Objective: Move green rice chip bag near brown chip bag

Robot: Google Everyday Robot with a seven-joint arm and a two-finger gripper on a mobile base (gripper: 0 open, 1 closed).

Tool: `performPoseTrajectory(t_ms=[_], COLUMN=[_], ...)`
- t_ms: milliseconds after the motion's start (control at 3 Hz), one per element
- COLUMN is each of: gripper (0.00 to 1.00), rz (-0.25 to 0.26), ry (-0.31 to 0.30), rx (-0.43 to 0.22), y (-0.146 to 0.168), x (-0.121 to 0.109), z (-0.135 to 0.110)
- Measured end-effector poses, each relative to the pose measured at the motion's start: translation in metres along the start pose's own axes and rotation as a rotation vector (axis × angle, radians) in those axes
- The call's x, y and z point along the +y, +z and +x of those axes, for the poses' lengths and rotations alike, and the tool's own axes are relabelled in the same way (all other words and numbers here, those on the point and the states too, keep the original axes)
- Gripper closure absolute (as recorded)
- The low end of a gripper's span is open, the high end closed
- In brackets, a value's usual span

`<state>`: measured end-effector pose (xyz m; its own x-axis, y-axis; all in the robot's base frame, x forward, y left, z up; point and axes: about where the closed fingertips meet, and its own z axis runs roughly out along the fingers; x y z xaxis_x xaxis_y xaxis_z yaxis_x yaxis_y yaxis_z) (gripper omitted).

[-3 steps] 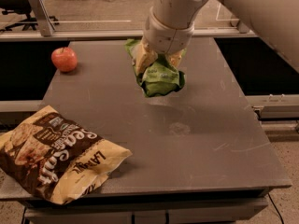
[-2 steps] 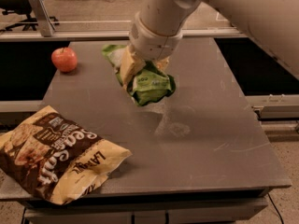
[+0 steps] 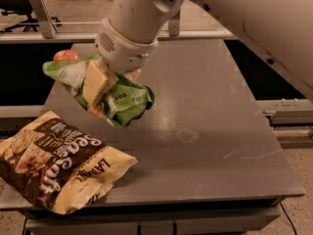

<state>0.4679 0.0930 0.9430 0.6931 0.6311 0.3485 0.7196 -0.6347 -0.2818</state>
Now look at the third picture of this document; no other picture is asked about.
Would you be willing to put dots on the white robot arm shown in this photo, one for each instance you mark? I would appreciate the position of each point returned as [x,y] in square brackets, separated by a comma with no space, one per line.
[279,32]

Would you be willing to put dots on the metal rail bracket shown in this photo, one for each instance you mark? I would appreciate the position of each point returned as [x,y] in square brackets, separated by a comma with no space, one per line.
[174,25]
[46,25]

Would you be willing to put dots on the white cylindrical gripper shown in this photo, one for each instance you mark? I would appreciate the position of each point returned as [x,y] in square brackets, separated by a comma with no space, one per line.
[125,54]

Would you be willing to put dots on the green rice chip bag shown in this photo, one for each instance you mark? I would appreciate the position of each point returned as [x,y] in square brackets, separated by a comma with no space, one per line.
[126,101]

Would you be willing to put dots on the brown sea salt chip bag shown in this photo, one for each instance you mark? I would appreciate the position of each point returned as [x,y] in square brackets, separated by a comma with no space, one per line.
[58,167]

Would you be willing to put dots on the red apple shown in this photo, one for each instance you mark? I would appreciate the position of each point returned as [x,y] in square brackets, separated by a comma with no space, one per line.
[65,55]

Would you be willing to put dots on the left metal rail bracket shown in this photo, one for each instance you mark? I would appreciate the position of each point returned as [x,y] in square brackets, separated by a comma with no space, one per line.
[46,25]

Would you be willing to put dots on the black office chair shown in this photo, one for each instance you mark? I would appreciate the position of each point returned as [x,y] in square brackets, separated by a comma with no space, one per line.
[20,8]

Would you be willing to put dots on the middle metal rail bracket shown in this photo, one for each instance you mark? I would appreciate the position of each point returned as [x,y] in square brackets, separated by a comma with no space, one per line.
[174,25]

